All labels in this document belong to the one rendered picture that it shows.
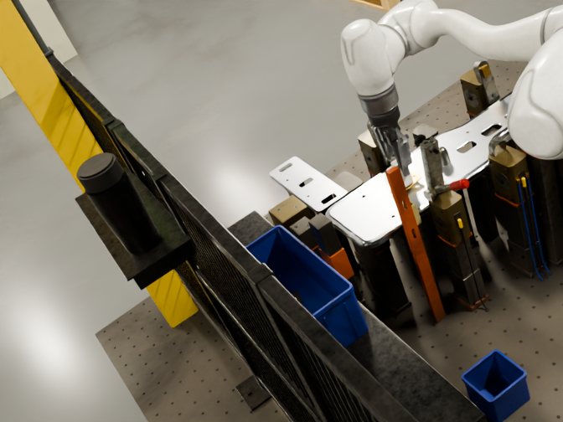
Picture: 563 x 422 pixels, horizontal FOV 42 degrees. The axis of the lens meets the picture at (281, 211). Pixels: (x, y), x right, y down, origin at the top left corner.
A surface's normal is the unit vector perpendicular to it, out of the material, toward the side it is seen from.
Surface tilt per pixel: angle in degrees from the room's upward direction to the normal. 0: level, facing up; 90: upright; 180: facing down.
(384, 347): 0
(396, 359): 0
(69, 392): 0
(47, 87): 90
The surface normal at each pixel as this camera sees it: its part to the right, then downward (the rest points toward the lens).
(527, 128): -0.65, 0.62
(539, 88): -0.54, -0.41
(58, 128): 0.47, 0.40
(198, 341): -0.34, -0.74
